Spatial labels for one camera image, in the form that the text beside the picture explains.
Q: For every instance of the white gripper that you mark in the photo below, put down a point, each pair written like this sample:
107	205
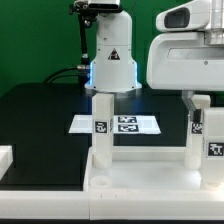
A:
181	61

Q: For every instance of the white desk top tray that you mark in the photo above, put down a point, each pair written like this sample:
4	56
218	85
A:
147	168

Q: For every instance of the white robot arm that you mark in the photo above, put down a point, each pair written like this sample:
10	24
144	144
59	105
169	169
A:
113	68

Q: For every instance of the paper sheet with markers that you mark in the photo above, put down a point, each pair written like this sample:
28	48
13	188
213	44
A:
123	124

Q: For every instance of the white front fence bar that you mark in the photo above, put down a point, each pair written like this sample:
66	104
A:
109	205

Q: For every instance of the white left fence block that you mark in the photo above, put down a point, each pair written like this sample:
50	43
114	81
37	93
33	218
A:
6	159

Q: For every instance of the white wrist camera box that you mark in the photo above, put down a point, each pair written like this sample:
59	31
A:
193	15

